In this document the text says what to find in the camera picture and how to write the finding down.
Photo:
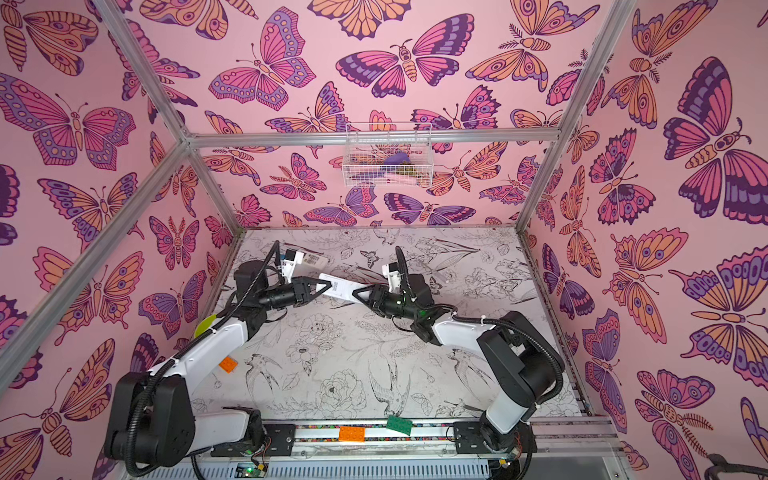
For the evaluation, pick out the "green circuit board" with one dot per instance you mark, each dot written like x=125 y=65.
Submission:
x=251 y=471

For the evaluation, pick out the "orange lego brick on rail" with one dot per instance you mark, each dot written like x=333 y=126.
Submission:
x=351 y=434

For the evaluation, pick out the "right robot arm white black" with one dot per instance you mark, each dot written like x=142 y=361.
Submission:
x=526 y=367

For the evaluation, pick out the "white remote control far left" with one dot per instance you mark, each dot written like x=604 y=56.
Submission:
x=314 y=261

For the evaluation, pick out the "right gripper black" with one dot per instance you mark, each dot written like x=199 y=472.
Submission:
x=379 y=300

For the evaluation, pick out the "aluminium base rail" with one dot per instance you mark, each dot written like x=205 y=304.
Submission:
x=548 y=448

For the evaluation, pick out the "white remote control with batteries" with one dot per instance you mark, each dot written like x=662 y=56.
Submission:
x=341 y=289

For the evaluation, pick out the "purple object in basket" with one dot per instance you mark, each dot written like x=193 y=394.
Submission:
x=395 y=160

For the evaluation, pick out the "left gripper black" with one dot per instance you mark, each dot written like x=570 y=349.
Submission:
x=299 y=292

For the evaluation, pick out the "orange lego brick on table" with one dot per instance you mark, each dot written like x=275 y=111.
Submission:
x=228 y=364

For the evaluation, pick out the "white wire basket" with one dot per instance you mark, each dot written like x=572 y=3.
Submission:
x=389 y=154

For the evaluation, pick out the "green lego brick on rail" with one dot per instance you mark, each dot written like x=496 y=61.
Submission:
x=400 y=425

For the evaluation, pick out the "lime green bowl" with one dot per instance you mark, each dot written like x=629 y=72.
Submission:
x=204 y=325

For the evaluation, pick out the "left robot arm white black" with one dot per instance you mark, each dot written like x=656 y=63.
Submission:
x=153 y=423

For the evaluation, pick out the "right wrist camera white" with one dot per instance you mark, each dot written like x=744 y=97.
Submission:
x=396 y=275

